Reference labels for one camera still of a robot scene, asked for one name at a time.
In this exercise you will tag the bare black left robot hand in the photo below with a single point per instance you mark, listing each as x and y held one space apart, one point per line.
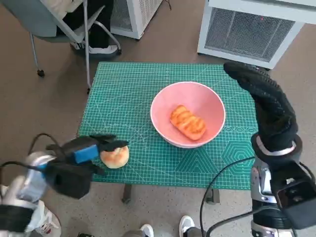
84 150

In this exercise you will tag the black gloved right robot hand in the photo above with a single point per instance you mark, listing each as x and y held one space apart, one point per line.
274 113

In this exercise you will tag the round toy bread bun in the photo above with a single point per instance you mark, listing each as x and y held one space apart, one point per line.
116 159

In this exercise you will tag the pink bowl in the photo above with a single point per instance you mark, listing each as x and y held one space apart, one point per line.
209 106

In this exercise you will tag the long twisted toy bread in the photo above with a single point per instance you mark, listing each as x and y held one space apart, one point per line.
188 122

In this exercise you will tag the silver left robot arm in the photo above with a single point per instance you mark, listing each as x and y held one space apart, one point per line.
27 187

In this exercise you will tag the grey table leg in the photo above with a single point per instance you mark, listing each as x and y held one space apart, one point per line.
213 196
127 193

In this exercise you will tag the green cutting mat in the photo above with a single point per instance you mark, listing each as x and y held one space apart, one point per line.
148 168

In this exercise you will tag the large white mesh cabinet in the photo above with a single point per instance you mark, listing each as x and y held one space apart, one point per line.
247 32

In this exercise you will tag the grey office chair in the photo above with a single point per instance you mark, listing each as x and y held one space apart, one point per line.
24 19

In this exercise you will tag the small white mesh cabinet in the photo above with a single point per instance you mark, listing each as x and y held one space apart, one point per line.
140 14

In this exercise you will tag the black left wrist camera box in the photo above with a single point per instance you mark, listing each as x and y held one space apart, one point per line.
71 180

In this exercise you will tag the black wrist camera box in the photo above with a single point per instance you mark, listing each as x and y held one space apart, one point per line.
296 197
71 180

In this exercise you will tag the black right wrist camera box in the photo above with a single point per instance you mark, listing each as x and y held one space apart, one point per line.
296 197

